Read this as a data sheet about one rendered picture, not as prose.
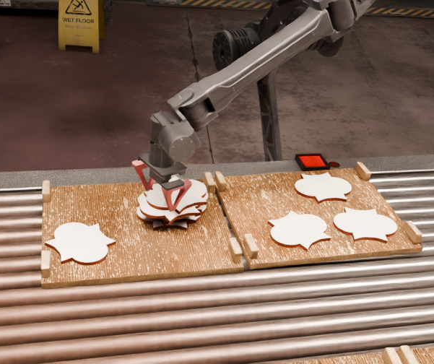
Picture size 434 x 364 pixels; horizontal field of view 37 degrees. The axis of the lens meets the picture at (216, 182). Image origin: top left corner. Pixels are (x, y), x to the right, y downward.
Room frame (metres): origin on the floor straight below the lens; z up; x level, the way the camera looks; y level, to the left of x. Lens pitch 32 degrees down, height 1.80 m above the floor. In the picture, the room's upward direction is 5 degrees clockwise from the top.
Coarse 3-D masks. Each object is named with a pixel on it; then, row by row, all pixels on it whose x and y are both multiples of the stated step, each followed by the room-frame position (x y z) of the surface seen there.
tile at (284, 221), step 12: (288, 216) 1.25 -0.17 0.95; (300, 216) 1.25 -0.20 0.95; (312, 216) 1.25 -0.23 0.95; (276, 228) 1.19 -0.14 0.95; (288, 228) 1.20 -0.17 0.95; (300, 228) 1.20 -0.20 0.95; (312, 228) 1.20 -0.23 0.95; (324, 228) 1.21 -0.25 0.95; (276, 240) 1.15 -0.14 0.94; (288, 240) 1.15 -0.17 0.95; (300, 240) 1.15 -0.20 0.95; (312, 240) 1.16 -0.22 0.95; (324, 240) 1.17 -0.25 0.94
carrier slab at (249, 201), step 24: (216, 192) 1.36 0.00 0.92; (240, 192) 1.34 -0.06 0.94; (264, 192) 1.35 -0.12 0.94; (288, 192) 1.36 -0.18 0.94; (360, 192) 1.40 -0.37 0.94; (240, 216) 1.24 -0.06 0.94; (264, 216) 1.25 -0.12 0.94; (240, 240) 1.15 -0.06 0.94; (264, 240) 1.16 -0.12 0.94; (336, 240) 1.18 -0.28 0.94; (360, 240) 1.19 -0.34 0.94; (408, 240) 1.20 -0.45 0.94; (264, 264) 1.08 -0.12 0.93; (288, 264) 1.09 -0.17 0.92
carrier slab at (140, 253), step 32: (64, 192) 1.28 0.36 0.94; (96, 192) 1.29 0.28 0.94; (128, 192) 1.30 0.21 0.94; (128, 224) 1.17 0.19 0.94; (192, 224) 1.19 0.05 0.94; (224, 224) 1.20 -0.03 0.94; (128, 256) 1.06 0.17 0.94; (160, 256) 1.07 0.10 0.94; (192, 256) 1.08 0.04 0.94; (224, 256) 1.09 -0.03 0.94
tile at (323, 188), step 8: (304, 176) 1.43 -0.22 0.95; (312, 176) 1.44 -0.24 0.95; (320, 176) 1.44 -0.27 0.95; (328, 176) 1.44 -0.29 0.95; (296, 184) 1.39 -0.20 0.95; (304, 184) 1.39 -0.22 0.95; (312, 184) 1.40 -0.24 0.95; (320, 184) 1.40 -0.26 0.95; (328, 184) 1.40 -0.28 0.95; (336, 184) 1.41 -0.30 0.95; (344, 184) 1.41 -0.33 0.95; (304, 192) 1.36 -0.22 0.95; (312, 192) 1.36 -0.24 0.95; (320, 192) 1.36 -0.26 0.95; (328, 192) 1.37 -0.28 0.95; (336, 192) 1.37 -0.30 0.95; (344, 192) 1.37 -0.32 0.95; (320, 200) 1.33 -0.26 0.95; (328, 200) 1.34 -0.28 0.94; (336, 200) 1.35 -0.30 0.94; (344, 200) 1.34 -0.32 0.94
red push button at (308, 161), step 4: (304, 156) 1.57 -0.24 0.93; (308, 156) 1.57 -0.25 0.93; (312, 156) 1.57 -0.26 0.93; (316, 156) 1.58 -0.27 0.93; (304, 160) 1.55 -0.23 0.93; (308, 160) 1.55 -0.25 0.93; (312, 160) 1.55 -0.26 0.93; (316, 160) 1.55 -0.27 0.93; (320, 160) 1.55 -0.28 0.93; (304, 164) 1.53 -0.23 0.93; (308, 164) 1.53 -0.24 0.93; (312, 164) 1.53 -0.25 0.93; (316, 164) 1.53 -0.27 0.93; (320, 164) 1.53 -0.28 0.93; (324, 164) 1.54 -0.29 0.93
